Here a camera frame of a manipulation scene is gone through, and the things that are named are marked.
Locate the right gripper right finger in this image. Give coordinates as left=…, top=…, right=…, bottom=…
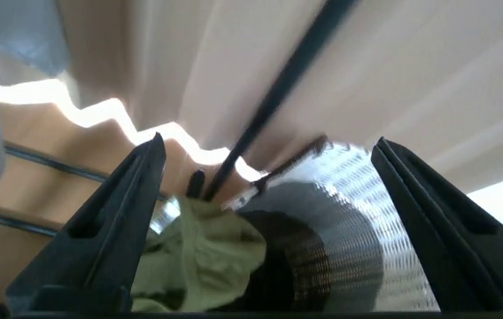
left=370, top=136, right=503, bottom=311

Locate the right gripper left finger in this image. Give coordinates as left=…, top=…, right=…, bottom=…
left=5, top=131, right=167, bottom=314

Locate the green garment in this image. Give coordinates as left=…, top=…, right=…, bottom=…
left=130, top=197, right=268, bottom=314

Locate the white laundry basket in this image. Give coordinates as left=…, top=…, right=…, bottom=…
left=149, top=140, right=441, bottom=314

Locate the black clothes rack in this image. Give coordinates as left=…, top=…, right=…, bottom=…
left=0, top=0, right=361, bottom=238

